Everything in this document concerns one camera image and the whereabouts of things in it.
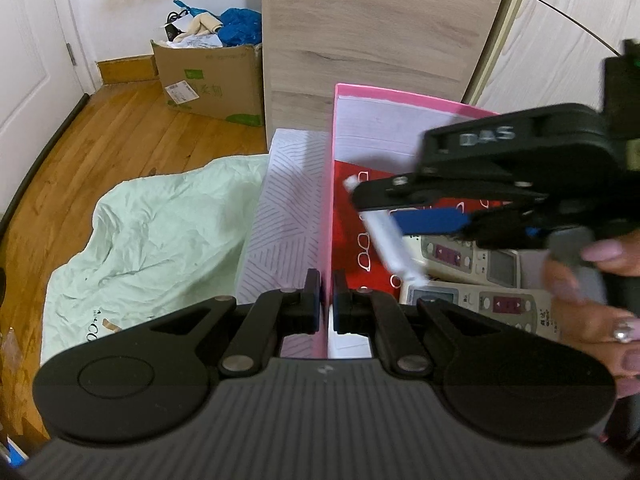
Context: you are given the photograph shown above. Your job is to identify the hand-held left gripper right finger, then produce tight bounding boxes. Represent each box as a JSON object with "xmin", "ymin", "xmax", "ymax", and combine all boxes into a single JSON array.
[{"xmin": 332, "ymin": 270, "xmax": 507, "ymax": 380}]

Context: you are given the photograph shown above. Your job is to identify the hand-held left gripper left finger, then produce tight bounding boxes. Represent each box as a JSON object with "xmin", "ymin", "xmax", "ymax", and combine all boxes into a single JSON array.
[{"xmin": 144, "ymin": 269, "xmax": 322, "ymax": 378}]

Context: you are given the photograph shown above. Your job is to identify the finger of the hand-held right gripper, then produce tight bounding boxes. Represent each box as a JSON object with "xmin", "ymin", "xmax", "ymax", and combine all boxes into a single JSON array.
[
  {"xmin": 392, "ymin": 205, "xmax": 551, "ymax": 251},
  {"xmin": 350, "ymin": 172, "xmax": 546, "ymax": 212}
]

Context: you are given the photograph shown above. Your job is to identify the slim white remote control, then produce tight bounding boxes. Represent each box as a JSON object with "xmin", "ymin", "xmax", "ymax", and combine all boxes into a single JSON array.
[{"xmin": 344, "ymin": 175, "xmax": 429, "ymax": 287}]

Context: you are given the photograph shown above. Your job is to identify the pink cardboard box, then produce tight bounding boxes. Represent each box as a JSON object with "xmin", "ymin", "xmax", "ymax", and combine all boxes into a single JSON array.
[{"xmin": 320, "ymin": 82, "xmax": 503, "ymax": 361}]

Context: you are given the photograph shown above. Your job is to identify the beige remote control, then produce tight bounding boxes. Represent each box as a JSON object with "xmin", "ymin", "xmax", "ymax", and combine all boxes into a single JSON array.
[
  {"xmin": 404, "ymin": 234, "xmax": 523, "ymax": 289},
  {"xmin": 399, "ymin": 282, "xmax": 568, "ymax": 344}
]

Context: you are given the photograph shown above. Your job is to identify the person's right hand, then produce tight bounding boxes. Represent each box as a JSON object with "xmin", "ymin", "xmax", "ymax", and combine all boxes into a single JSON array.
[{"xmin": 542, "ymin": 230, "xmax": 640, "ymax": 398}]

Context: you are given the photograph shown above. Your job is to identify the red printed pouch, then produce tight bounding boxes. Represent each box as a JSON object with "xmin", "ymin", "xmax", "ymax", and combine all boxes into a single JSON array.
[{"xmin": 332, "ymin": 160, "xmax": 511, "ymax": 303}]

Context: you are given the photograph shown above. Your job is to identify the white patterned bedsheet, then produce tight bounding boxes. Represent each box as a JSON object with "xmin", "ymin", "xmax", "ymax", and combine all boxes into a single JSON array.
[{"xmin": 235, "ymin": 129, "xmax": 332, "ymax": 361}]

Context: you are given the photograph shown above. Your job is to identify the light wooden wardrobe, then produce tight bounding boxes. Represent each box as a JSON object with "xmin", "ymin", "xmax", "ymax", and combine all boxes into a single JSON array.
[{"xmin": 462, "ymin": 0, "xmax": 640, "ymax": 117}]

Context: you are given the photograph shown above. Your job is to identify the wooden shelf cabinet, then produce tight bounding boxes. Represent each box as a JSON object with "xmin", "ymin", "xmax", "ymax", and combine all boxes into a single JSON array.
[{"xmin": 261, "ymin": 0, "xmax": 512, "ymax": 162}]

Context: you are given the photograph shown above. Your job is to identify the light green cloth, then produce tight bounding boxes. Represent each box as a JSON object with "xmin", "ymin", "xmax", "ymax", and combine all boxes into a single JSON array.
[{"xmin": 42, "ymin": 154, "xmax": 271, "ymax": 363}]

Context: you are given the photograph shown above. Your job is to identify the brown cardboard box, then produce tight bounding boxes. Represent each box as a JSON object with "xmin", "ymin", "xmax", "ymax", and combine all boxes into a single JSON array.
[{"xmin": 151, "ymin": 40, "xmax": 266, "ymax": 129}]

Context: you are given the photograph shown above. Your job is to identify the blue plastic bag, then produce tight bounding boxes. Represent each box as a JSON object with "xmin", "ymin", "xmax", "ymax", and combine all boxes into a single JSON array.
[{"xmin": 220, "ymin": 7, "xmax": 263, "ymax": 49}]

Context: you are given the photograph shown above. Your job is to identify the black door draft stopper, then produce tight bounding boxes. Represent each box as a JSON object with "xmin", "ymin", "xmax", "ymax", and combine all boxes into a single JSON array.
[{"xmin": 0, "ymin": 92, "xmax": 94, "ymax": 233}]

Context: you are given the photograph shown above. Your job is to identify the white room door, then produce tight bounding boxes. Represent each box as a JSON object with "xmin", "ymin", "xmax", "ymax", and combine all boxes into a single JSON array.
[{"xmin": 0, "ymin": 0, "xmax": 97, "ymax": 213}]

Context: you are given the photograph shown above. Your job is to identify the black cable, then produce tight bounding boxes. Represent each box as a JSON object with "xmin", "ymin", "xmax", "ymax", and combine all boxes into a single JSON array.
[{"xmin": 164, "ymin": 10, "xmax": 189, "ymax": 44}]

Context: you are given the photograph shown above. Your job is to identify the blue plastic strap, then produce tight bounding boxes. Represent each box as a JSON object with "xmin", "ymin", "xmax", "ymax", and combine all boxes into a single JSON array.
[{"xmin": 172, "ymin": 0, "xmax": 207, "ymax": 19}]

